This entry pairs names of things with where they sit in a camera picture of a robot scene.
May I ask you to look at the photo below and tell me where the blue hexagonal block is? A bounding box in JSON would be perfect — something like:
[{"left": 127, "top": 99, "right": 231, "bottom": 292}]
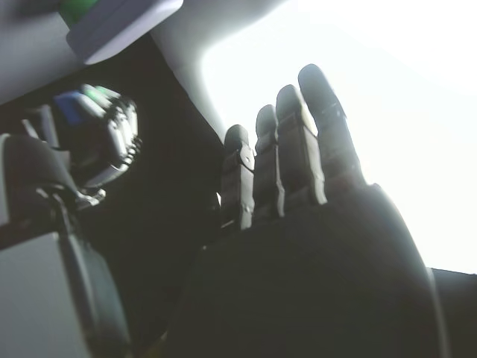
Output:
[{"left": 53, "top": 92, "right": 89, "bottom": 126}]

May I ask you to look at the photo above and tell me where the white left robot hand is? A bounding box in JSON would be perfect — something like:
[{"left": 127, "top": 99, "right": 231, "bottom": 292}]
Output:
[{"left": 0, "top": 63, "right": 452, "bottom": 358}]

